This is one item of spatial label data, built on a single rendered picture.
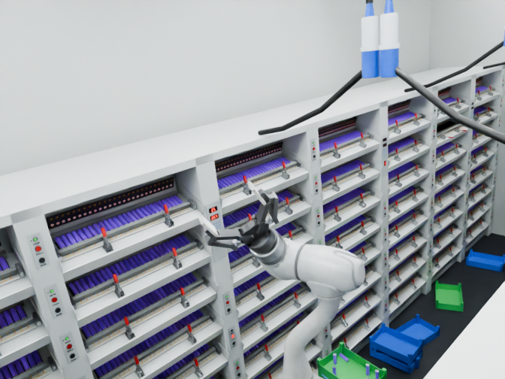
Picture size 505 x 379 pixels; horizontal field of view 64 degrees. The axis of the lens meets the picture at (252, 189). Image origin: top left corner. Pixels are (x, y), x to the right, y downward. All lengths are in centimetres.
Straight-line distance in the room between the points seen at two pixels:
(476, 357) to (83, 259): 129
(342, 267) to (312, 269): 8
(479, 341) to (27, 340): 138
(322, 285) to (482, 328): 46
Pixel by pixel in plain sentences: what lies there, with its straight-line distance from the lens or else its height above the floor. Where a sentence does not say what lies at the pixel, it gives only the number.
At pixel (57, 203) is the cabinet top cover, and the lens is 149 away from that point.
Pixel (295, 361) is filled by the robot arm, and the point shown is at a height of 123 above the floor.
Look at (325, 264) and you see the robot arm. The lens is 107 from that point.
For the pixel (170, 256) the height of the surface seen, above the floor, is 137.
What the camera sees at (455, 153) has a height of 114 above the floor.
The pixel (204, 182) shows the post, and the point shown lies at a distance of 174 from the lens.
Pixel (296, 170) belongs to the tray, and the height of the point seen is 154.
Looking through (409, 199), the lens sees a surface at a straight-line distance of 334.
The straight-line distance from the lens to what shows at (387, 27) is 149.
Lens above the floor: 217
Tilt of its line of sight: 19 degrees down
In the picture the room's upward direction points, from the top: 7 degrees counter-clockwise
